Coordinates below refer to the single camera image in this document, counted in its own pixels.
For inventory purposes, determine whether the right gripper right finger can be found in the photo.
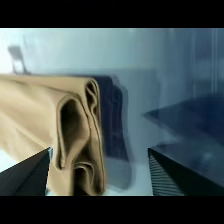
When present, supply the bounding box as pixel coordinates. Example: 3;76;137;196
147;139;224;197

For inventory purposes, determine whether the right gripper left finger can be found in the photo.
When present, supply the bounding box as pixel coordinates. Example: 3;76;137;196
0;146;52;197

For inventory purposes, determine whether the tan garment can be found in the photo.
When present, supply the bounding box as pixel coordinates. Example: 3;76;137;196
0;74;108;197

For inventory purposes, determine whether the dark blue garment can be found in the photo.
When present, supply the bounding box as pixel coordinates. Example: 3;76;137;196
89;75;134;190

